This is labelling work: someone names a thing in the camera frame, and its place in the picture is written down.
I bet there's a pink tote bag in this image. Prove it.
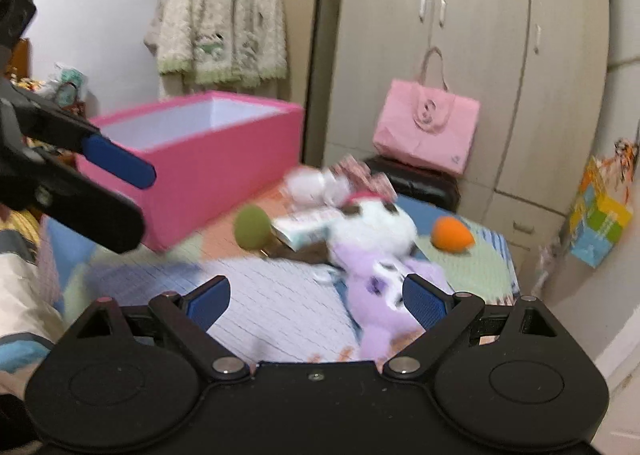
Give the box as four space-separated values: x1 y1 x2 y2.
372 48 482 176

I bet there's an orange black strap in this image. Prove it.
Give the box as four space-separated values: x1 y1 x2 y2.
611 136 640 183

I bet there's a colourful paper gift bag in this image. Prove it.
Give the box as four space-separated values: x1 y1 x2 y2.
569 155 635 268

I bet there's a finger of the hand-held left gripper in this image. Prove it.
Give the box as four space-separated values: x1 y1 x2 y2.
0 140 147 254
0 83 157 190

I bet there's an orange makeup sponge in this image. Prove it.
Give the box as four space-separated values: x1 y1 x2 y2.
431 216 475 252

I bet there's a white tissue packet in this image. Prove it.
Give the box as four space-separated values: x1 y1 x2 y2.
272 208 347 252

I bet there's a pink floral cloth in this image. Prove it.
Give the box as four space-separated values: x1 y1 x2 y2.
332 155 398 201

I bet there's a white mesh bath pouf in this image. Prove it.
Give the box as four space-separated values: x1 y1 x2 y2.
285 166 347 208

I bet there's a green round sponge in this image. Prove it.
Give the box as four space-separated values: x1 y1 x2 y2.
234 204 275 251

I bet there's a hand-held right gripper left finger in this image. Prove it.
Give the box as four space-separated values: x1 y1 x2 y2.
75 276 251 382

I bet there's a pink storage box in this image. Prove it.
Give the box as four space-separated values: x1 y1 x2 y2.
75 90 305 252

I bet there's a pastel patchwork blanket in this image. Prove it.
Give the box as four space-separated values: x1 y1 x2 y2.
0 175 517 371

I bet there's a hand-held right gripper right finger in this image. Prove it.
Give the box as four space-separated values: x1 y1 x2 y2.
384 274 558 381

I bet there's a purple plush toy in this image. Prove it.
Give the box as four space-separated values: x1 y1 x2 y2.
332 242 451 361

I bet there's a black stool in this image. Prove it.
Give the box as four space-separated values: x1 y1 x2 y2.
362 155 461 213

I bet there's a cream green fuzzy cardigan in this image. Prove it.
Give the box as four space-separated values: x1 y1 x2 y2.
144 0 290 88

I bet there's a white teal plastic packet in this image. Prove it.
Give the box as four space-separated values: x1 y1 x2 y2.
50 62 90 108

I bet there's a white plush toy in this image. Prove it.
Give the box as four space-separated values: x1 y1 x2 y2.
327 200 420 277

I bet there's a beige wardrobe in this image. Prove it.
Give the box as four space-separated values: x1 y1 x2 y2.
305 0 613 256

